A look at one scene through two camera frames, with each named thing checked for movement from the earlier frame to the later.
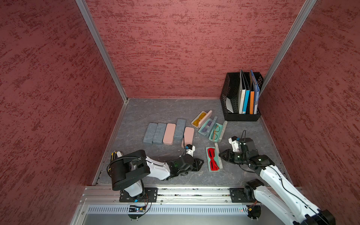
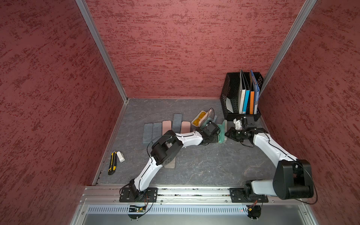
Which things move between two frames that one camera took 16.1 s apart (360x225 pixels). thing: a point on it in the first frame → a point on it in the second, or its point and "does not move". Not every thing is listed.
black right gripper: (228, 155) → (231, 134)
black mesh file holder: (229, 98) does not move
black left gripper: (197, 161) → (215, 138)
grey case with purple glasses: (207, 127) does not move
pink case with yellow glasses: (201, 118) does not move
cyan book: (247, 94) does not move
